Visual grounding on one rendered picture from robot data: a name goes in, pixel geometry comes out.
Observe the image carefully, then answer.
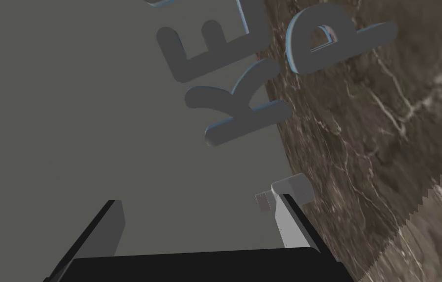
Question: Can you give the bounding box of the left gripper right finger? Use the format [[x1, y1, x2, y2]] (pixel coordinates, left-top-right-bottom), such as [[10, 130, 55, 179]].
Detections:
[[271, 193, 324, 255]]

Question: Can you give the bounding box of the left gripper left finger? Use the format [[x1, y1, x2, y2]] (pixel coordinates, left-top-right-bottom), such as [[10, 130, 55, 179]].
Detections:
[[44, 199, 126, 282]]

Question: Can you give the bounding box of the pale grey wall fixture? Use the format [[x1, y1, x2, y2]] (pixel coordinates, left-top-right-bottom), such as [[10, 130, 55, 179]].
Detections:
[[255, 173, 316, 212]]

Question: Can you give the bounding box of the grey raised wall letter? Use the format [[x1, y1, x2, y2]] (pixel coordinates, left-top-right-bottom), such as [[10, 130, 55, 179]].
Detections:
[[285, 3, 399, 75], [184, 58, 293, 147], [156, 0, 273, 84]]

